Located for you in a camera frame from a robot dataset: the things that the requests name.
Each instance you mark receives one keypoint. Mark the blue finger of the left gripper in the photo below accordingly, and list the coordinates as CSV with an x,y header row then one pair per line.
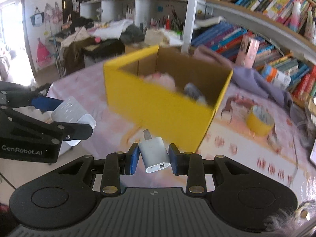
x,y
45,103

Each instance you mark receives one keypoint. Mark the white bookshelf with books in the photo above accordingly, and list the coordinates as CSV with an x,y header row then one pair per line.
x,y
279,25

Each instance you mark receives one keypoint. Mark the white square charger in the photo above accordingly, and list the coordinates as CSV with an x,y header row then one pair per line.
x,y
72,111

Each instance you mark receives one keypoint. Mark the pink plush pig toy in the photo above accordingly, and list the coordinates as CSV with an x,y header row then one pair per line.
x,y
161,79

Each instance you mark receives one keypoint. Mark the white red small box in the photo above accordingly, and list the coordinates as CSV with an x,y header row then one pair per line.
x,y
274,143

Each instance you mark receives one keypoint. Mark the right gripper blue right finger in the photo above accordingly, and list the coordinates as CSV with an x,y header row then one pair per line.
x,y
191,165

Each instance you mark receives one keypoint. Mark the small white plug adapter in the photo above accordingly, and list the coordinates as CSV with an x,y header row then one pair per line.
x,y
153,152

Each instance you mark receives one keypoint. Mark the pile of clothes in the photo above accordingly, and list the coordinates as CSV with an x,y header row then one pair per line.
x,y
98,42

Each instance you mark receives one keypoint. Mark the pink cartoon table mat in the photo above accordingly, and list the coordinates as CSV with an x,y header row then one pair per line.
x,y
227,135

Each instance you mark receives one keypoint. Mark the yellow tape roll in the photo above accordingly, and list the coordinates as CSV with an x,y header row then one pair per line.
x,y
259,121

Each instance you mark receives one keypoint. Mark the yellow cardboard box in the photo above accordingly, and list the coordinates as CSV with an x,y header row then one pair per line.
x,y
171,115

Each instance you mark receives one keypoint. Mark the white side shelf unit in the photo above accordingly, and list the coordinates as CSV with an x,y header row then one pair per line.
x,y
142,12

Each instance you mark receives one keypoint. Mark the orange white medicine boxes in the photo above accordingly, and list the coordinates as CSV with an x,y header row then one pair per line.
x,y
275,77

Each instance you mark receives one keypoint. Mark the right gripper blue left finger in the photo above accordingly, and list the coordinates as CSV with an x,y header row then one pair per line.
x,y
118,164

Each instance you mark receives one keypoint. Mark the purple pink cloth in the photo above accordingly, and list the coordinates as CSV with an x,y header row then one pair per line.
x,y
251,81

